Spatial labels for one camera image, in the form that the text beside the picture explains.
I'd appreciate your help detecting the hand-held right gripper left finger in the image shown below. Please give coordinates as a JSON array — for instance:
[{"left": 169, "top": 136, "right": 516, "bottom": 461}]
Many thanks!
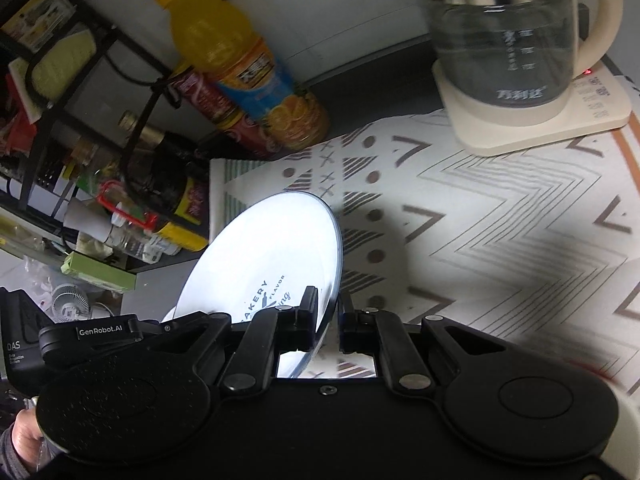
[{"left": 167, "top": 285, "right": 321, "bottom": 394}]

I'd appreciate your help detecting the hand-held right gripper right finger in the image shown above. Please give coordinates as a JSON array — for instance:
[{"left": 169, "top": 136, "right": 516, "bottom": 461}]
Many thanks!
[{"left": 337, "top": 294, "right": 507, "bottom": 392}]

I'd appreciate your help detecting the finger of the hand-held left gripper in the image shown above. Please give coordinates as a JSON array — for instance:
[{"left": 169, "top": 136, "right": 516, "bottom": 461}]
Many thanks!
[{"left": 136, "top": 320, "right": 202, "bottom": 347}]

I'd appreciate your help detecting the white plate with block print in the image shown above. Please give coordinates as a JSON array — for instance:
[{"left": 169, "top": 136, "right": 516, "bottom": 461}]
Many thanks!
[{"left": 160, "top": 192, "right": 344, "bottom": 379}]

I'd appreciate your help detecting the person's left hand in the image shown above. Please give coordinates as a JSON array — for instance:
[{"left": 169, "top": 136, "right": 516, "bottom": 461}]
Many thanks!
[{"left": 10, "top": 406, "right": 52, "bottom": 462}]

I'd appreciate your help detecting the small white fan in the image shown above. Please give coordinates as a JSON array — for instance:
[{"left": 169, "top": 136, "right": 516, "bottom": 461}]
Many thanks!
[{"left": 47, "top": 282, "right": 94, "bottom": 322}]

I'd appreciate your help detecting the green box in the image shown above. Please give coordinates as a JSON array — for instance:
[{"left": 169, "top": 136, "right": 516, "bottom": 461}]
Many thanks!
[{"left": 62, "top": 252, "right": 137, "bottom": 292}]

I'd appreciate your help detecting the dark sauce bottle yellow label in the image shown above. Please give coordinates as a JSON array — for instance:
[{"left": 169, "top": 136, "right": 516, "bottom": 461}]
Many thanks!
[{"left": 117, "top": 110, "right": 211, "bottom": 252}]

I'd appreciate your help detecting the patterned white tablecloth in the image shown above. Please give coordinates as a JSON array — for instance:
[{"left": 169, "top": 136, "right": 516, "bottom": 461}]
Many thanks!
[{"left": 207, "top": 74, "right": 640, "bottom": 397}]

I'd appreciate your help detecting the red drink can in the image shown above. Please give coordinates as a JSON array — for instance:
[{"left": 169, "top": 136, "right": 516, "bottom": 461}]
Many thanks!
[{"left": 170, "top": 66, "right": 297, "bottom": 162}]

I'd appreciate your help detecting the cream kettle heating base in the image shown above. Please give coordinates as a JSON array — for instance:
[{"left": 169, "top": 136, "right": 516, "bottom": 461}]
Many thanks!
[{"left": 432, "top": 57, "right": 634, "bottom": 159}]

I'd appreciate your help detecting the orange juice bottle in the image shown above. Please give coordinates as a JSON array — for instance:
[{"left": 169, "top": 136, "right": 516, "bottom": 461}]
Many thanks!
[{"left": 155, "top": 0, "right": 331, "bottom": 154}]

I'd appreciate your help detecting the yellow sponge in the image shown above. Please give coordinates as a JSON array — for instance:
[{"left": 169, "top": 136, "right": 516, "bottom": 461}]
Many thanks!
[{"left": 30, "top": 27, "right": 99, "bottom": 101}]

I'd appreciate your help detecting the black metal rack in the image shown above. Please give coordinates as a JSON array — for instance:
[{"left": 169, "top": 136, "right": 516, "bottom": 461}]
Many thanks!
[{"left": 0, "top": 0, "right": 211, "bottom": 221}]

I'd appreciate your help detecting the yellow printed box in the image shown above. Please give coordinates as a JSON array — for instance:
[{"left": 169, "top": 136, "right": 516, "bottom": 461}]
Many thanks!
[{"left": 0, "top": 0, "right": 77, "bottom": 54}]

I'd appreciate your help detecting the glass kettle with cream handle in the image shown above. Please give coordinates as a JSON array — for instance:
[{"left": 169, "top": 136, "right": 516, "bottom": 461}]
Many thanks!
[{"left": 400, "top": 0, "right": 626, "bottom": 122}]

